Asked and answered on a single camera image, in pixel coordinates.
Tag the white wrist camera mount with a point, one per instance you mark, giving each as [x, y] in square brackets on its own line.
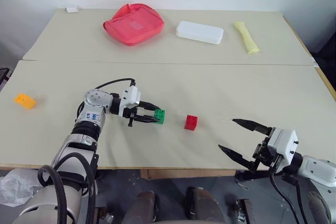
[130, 97]
[283, 142]

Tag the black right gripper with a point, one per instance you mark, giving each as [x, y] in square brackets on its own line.
[263, 155]

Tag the white plastic box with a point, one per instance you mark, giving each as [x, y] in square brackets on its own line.
[200, 32]

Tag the black object beside table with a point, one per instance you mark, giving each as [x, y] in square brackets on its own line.
[4, 75]

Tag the green toy brick cube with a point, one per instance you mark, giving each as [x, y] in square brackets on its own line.
[160, 116]

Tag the dark rounded shape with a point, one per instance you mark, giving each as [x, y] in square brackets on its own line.
[146, 207]
[203, 205]

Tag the metal bracket on floor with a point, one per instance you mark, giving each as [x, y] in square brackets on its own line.
[242, 211]

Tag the yellow rolled bag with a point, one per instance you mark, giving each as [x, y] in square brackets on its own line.
[248, 39]

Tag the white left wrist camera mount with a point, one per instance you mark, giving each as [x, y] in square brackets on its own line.
[130, 97]

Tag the crumpled clear plastic bag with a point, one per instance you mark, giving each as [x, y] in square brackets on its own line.
[15, 187]

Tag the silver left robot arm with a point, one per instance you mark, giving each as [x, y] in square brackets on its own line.
[92, 98]

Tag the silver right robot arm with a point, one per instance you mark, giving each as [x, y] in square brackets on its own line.
[318, 166]

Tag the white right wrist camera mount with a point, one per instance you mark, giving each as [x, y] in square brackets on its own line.
[283, 142]

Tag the small white plastic clip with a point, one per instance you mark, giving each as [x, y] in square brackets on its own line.
[71, 9]

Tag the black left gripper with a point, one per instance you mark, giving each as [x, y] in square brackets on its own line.
[136, 111]

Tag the red fabric pouch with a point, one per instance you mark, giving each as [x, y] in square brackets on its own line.
[134, 26]

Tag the orange toy brick cube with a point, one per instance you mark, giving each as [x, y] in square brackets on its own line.
[25, 101]

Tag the red toy brick cube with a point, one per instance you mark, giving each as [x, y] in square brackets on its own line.
[190, 122]

